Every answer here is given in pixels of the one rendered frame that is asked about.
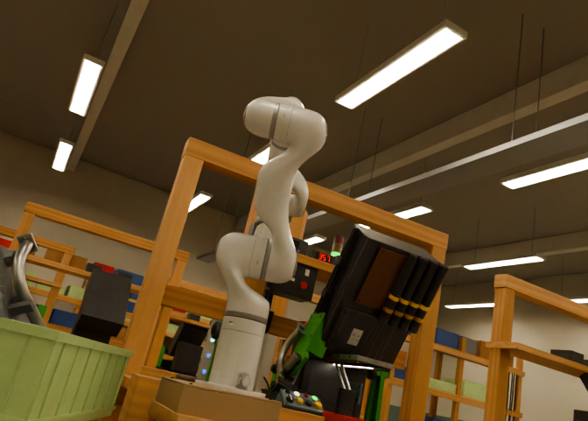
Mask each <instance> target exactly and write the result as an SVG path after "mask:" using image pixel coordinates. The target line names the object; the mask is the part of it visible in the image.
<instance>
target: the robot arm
mask: <svg viewBox="0 0 588 421"><path fill-rule="evenodd" d="M243 122H244V124H245V127H246V128H247V130H248V131H249V132H251V133H252V134H254V135H256V136H259V137H264V138H268V139H270V145H269V155H268V160H267V162H266V163H265V164H264V165H263V166H262V168H261V170H260V171H259V173H258V177H257V181H256V186H255V198H254V202H255V210H256V212H257V216H256V219H255V222H256V226H257V227H256V230H255V233H254V235H247V234H242V233H229V234H227V235H224V236H223V237H222V238H221V239H220V241H219V242H218V244H217V247H216V250H215V258H216V262H217V264H218V267H219V269H220V273H221V275H222V276H223V278H224V281H225V284H226V287H227V305H226V310H225V313H224V317H223V321H222V325H221V329H220V336H219V339H218V343H217V347H216V351H215V355H214V358H213V366H212V369H211V373H210V376H209V381H208V382H205V381H201V380H195V384H198V385H201V386H205V387H209V388H213V389H220V390H225V391H229V392H234V393H238V394H243V395H247V396H256V397H261V398H265V395H266V394H263V393H260V392H256V391H253V388H254V384H255V380H256V372H257V368H258V363H259V360H260V355H261V351H262V346H263V338H264V335H265V330H266V325H267V321H268V317H269V312H270V304H269V302H268V300H267V299H266V298H264V297H263V296H261V295H260V294H259V293H257V292H256V291H254V290H252V289H251V288H250V287H249V286H248V285H247V284H246V282H245V277H249V278H254V279H258V280H262V281H266V282H271V283H275V284H282V283H286V282H288V281H290V280H291V279H292V278H293V277H294V276H295V273H296V270H297V266H298V257H297V252H296V249H295V245H294V242H293V240H292V236H291V230H290V225H289V216H291V217H301V216H302V215H303V214H304V213H305V208H306V204H307V201H308V194H309V191H308V185H307V183H306V181H305V178H304V176H303V175H302V174H301V173H300V171H299V170H298V168H299V167H300V166H301V165H302V164H303V163H304V162H305V161H306V160H307V159H308V158H310V157H311V156H313V155H314V154H315V153H316V152H318V151H319V150H320V149H321V148H322V146H323V145H324V143H325V141H326V137H327V123H326V121H325V119H324V118H323V116H322V115H320V114H319V113H317V112H315V111H312V110H309V109H305V108H304V105H303V104H302V102H301V101H300V100H299V99H298V98H296V97H293V96H289V97H272V96H266V97H260V98H257V99H255V100H253V101H252V102H251V103H250V104H249V105H248V106H247V107H246V108H245V111H244V115H243ZM291 190H293V192H294V193H295V194H291Z"/></svg>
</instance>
